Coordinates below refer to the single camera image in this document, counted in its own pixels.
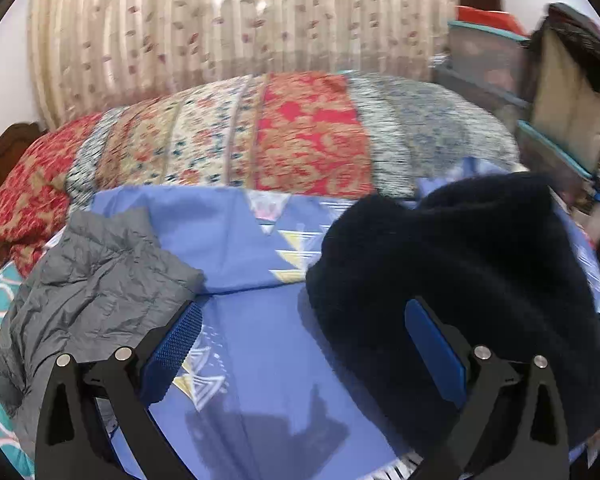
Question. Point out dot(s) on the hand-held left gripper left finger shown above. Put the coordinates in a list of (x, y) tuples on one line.
[(175, 345)]

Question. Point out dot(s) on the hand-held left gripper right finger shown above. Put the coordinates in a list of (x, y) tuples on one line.
[(437, 350)]

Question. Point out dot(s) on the dark navy fleece garment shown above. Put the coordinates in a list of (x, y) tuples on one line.
[(455, 250)]

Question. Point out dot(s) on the blue printed bedsheet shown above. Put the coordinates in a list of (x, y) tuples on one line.
[(260, 340)]

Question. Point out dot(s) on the grey puffer jacket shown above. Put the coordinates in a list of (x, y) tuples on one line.
[(90, 280)]

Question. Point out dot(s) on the teal wavy patterned cloth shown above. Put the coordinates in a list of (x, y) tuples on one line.
[(0, 285)]

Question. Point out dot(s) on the red floral patchwork quilt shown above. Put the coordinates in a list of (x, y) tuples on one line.
[(300, 135)]

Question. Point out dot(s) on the carved wooden headboard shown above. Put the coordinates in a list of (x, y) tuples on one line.
[(5, 155)]

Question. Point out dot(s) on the cream floral striped curtain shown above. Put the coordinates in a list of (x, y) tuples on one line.
[(205, 20)]

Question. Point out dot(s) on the red cloth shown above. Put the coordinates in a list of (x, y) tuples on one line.
[(485, 17)]

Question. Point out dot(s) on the dark cloth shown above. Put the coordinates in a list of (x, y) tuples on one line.
[(585, 40)]

